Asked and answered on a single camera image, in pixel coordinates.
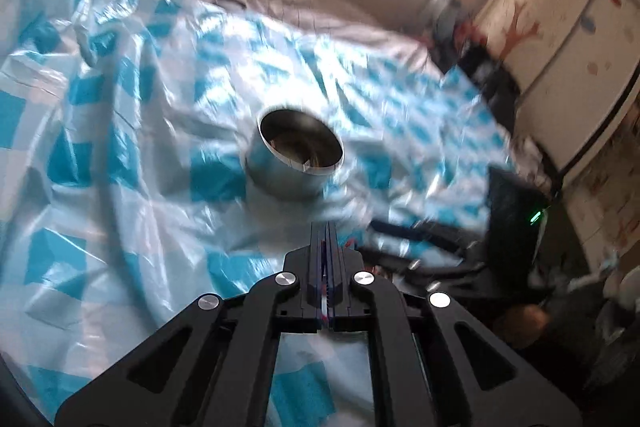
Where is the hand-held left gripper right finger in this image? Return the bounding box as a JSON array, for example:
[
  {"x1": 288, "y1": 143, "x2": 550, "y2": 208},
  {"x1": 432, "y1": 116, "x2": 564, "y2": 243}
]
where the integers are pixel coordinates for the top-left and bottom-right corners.
[{"x1": 327, "y1": 224, "x2": 583, "y2": 427}]

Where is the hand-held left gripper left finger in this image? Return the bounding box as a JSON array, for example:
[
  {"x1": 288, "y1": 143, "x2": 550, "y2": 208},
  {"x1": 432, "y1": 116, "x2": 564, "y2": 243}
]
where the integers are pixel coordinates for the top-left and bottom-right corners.
[{"x1": 54, "y1": 223, "x2": 328, "y2": 427}]

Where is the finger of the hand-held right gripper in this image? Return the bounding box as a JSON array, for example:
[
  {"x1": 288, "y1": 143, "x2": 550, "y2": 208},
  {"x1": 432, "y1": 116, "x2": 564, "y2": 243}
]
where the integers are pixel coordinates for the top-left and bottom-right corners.
[
  {"x1": 360, "y1": 247, "x2": 491, "y2": 280},
  {"x1": 370, "y1": 217, "x2": 481, "y2": 254}
]

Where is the stainless steel bowl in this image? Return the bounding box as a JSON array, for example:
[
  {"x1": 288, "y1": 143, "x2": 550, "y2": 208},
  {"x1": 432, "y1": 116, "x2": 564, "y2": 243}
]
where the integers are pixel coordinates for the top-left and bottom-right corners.
[{"x1": 242, "y1": 105, "x2": 346, "y2": 202}]

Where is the black bag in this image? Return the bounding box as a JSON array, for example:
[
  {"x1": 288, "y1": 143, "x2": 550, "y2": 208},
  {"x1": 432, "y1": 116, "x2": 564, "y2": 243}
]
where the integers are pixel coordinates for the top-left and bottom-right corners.
[{"x1": 460, "y1": 44, "x2": 521, "y2": 128}]

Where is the white wardrobe with stickers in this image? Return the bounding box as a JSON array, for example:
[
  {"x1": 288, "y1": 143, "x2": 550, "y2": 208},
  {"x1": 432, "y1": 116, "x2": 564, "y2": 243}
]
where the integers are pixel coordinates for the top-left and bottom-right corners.
[{"x1": 480, "y1": 0, "x2": 640, "y2": 172}]

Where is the blue white checkered plastic sheet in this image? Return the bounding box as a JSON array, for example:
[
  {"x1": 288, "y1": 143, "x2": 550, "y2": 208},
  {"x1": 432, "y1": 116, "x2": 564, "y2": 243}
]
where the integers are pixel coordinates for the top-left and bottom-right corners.
[{"x1": 0, "y1": 0, "x2": 516, "y2": 427}]

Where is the pile of colourful clothes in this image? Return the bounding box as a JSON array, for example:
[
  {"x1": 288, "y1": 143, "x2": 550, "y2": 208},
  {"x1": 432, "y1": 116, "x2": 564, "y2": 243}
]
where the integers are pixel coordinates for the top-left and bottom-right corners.
[{"x1": 430, "y1": 0, "x2": 491, "y2": 58}]

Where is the tree wall sticker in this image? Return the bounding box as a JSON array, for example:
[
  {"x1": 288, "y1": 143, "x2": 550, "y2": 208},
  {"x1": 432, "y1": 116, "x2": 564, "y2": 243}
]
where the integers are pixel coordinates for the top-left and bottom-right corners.
[{"x1": 497, "y1": 0, "x2": 543, "y2": 58}]

